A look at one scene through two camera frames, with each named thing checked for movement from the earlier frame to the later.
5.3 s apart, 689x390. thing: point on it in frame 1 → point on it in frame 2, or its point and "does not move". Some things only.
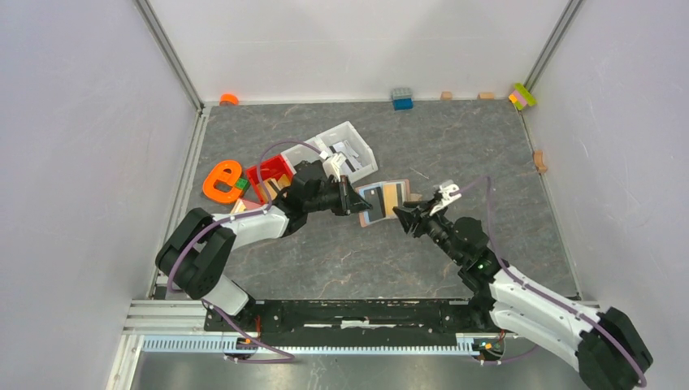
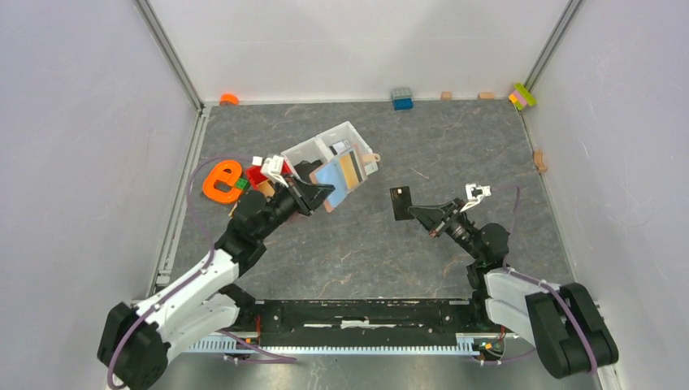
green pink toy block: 522,96 does not move
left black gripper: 349,201 → 307,197
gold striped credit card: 390,198 → 350,169
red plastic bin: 273,169 does not move
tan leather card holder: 383,197 → 343,174
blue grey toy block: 402,98 does not move
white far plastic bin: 355,157 does not move
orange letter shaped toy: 217,172 does not move
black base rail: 357,322 does not move
